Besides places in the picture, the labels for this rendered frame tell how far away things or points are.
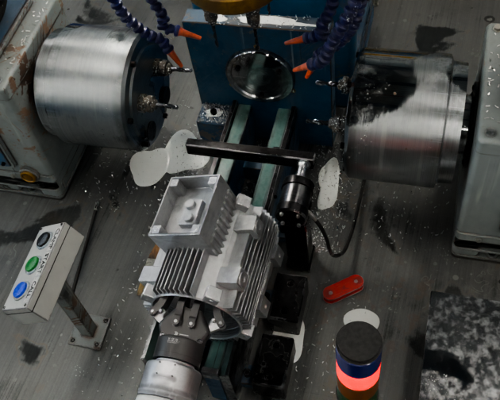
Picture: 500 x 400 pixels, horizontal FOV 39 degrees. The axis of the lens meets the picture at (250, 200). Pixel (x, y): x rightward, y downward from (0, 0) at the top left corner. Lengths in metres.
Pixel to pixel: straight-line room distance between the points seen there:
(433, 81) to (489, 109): 0.11
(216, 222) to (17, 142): 0.57
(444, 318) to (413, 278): 0.19
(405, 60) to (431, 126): 0.13
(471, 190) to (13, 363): 0.94
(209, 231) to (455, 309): 0.46
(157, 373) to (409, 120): 0.59
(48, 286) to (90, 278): 0.31
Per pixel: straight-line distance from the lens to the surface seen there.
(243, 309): 1.15
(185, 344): 1.11
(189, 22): 1.46
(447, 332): 1.28
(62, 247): 1.27
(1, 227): 1.70
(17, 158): 1.62
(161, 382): 1.09
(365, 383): 0.99
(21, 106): 1.48
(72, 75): 1.42
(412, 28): 1.91
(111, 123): 1.40
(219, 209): 1.16
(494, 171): 1.27
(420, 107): 1.26
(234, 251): 1.17
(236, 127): 1.54
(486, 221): 1.39
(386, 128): 1.26
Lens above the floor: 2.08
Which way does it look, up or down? 55 degrees down
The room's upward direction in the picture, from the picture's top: 11 degrees counter-clockwise
